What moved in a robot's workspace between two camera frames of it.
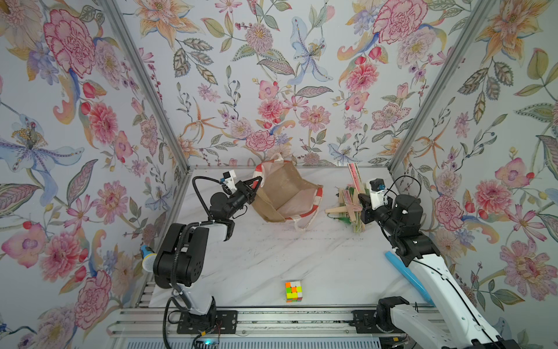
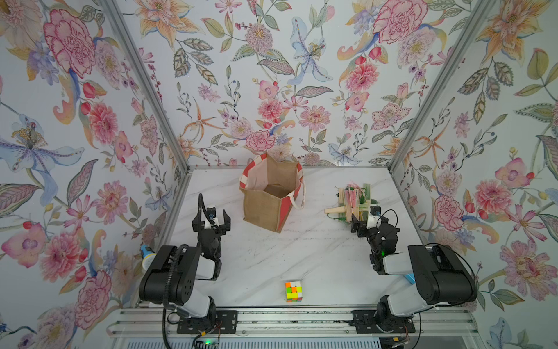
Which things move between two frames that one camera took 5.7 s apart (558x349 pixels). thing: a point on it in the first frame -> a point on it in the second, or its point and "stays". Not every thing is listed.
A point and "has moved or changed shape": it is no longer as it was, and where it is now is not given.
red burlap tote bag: [282, 194] has moved or changed shape
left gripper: [245, 195] -> [227, 227]
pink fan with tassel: [357, 177] -> [352, 201]
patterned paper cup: [148, 257] stays
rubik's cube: [293, 291] stays
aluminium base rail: [269, 323] stays
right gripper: [368, 211] -> [362, 227]
